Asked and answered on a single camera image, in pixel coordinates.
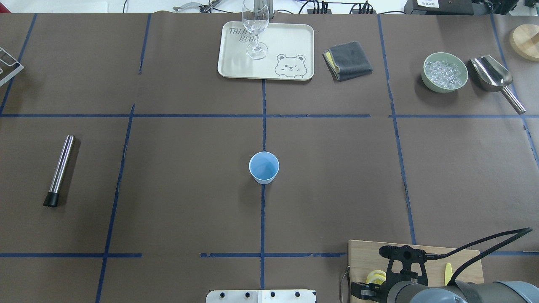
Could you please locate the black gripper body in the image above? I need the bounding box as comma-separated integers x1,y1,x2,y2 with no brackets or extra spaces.
350,245,440,303

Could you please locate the lemon slice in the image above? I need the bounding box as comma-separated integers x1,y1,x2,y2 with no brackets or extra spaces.
366,270,386,284

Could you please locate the steel muddler black tip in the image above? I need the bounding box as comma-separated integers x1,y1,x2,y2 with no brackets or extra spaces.
43,135,75,207

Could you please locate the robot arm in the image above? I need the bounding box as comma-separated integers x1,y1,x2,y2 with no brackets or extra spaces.
349,245,539,303

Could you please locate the light blue paper cup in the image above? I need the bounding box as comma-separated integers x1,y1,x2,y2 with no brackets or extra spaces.
248,151,280,185

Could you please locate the bamboo cutting board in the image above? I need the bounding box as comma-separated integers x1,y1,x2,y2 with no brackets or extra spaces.
339,240,485,303

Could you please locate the yellow plastic knife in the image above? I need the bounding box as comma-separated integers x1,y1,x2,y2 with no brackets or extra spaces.
443,262,453,286

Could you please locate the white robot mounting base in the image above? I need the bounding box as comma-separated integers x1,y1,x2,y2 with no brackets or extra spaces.
205,289,317,303

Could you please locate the green bowl of ice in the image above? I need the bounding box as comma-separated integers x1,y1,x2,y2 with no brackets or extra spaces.
421,52,469,93

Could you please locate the steel ice scoop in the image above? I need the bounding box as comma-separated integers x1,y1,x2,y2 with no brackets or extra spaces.
470,55,527,115

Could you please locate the folded grey yellow cloth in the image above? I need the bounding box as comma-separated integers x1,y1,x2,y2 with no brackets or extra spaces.
322,41,373,81

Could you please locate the cream bear serving tray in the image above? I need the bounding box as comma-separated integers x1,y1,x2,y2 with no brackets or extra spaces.
217,21,315,81

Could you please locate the round wooden stand base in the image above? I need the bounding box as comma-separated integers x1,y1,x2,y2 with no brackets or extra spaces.
510,24,539,63

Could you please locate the black device box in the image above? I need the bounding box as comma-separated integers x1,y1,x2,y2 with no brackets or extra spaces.
404,0,474,16

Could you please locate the black power strip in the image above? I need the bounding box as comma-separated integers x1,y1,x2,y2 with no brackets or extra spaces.
307,0,332,15

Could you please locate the clear wine glass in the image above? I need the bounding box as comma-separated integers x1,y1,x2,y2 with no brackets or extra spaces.
242,0,270,60

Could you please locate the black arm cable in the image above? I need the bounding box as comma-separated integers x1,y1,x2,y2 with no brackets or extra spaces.
425,228,533,287

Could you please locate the white wire cup rack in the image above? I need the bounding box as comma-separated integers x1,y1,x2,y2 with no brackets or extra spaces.
0,47,24,86

